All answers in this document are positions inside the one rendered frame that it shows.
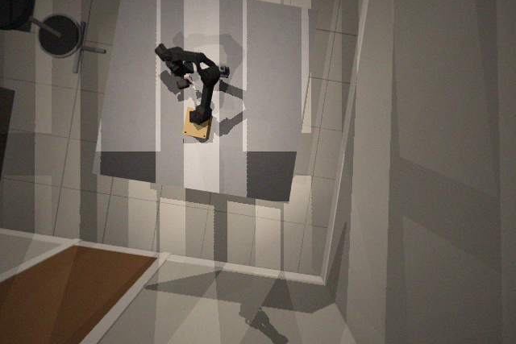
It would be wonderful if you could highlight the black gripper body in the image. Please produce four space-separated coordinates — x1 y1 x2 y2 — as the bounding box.
171 60 189 89

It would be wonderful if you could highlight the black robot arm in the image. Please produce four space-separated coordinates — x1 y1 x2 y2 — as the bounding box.
155 44 221 125

